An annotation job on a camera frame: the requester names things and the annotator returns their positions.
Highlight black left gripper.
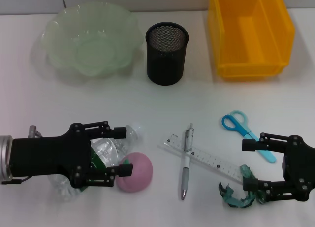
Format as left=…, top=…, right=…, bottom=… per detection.
left=9, top=120, right=134, bottom=190

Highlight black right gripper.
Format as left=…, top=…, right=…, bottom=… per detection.
left=242, top=132, right=315, bottom=202

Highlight clear green-label water bottle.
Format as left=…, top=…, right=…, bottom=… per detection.
left=47, top=122, right=146, bottom=203

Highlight pink toy peach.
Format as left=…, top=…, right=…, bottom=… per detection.
left=115, top=151, right=154, bottom=194

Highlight blue handled scissors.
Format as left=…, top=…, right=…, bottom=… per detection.
left=221, top=110, right=277, bottom=163

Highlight green plastic wrapper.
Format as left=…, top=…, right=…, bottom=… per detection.
left=218, top=164, right=266, bottom=208

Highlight clear plastic ruler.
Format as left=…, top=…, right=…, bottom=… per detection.
left=157, top=132, right=245, bottom=186

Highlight grey white ballpoint pen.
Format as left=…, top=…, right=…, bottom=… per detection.
left=180, top=123, right=194, bottom=201

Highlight black mesh pen holder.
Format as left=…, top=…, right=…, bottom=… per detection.
left=145, top=21, right=189, bottom=86

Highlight translucent green fruit plate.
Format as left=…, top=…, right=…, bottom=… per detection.
left=40, top=1, right=145, bottom=78

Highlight yellow plastic bin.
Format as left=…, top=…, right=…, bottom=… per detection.
left=206, top=0, right=296, bottom=82

